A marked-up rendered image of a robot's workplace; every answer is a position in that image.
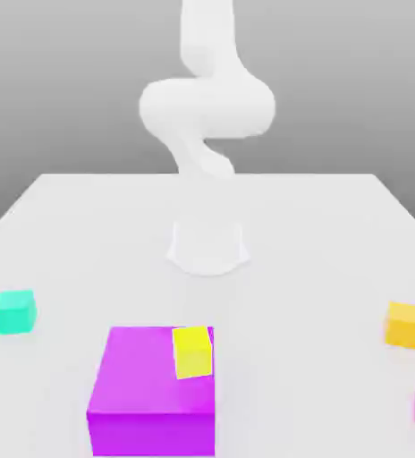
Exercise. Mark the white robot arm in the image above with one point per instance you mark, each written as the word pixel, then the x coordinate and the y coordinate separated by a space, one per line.
pixel 207 107

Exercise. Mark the small yellow cube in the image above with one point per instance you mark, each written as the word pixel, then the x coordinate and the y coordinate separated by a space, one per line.
pixel 192 352

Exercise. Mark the small teal cube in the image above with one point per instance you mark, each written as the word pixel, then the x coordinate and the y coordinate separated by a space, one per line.
pixel 15 312

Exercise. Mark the small orange cube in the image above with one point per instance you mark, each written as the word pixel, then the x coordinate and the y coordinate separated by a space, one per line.
pixel 404 325

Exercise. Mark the large purple box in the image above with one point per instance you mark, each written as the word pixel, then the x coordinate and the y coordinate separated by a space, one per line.
pixel 146 393

